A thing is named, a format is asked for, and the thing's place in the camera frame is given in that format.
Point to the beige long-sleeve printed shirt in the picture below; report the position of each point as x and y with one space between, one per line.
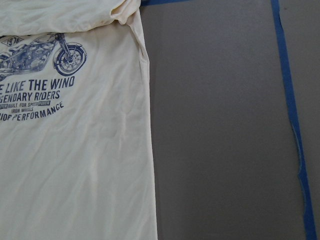
76 160

